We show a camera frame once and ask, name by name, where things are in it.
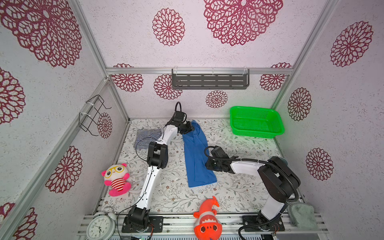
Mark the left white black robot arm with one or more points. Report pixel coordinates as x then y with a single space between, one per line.
138 217

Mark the blue white striped tank top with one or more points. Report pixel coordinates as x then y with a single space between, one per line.
145 137

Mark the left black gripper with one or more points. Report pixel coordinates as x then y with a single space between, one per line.
190 128

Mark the pink white plush doll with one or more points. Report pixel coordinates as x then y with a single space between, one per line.
116 177

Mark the black wire rack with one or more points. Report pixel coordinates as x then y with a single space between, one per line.
96 121

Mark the red fish plush toy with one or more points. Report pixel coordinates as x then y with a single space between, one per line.
207 226

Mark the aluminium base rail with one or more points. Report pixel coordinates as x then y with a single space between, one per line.
235 227

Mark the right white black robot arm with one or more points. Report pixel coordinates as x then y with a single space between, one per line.
280 181

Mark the green folded towel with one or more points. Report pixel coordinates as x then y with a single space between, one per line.
302 215

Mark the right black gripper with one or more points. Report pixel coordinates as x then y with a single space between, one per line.
208 164

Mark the green plastic basket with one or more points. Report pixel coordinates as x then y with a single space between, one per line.
256 122

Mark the white alarm clock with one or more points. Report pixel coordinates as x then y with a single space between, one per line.
102 226

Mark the grey wall shelf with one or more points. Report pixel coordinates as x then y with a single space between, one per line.
209 81

